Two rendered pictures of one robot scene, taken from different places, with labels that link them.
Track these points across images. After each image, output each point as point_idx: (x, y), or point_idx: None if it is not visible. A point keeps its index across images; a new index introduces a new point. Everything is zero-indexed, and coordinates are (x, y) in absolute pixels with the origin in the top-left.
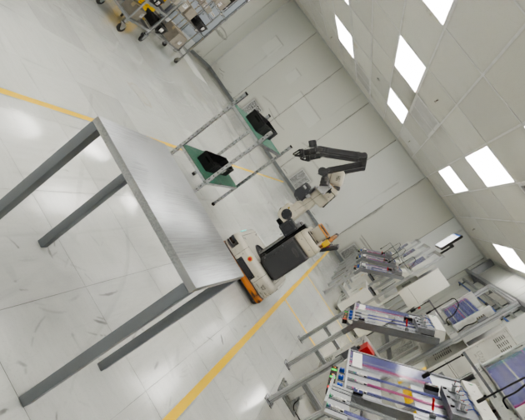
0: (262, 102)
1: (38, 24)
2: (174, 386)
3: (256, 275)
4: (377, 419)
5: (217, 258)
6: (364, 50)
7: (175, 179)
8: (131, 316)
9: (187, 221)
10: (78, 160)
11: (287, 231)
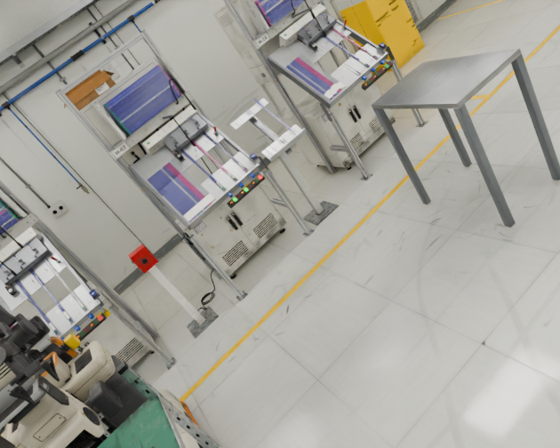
0: None
1: None
2: (362, 233)
3: (180, 409)
4: (180, 223)
5: (399, 88)
6: None
7: (440, 90)
8: (407, 244)
9: (427, 79)
10: (546, 367)
11: (113, 392)
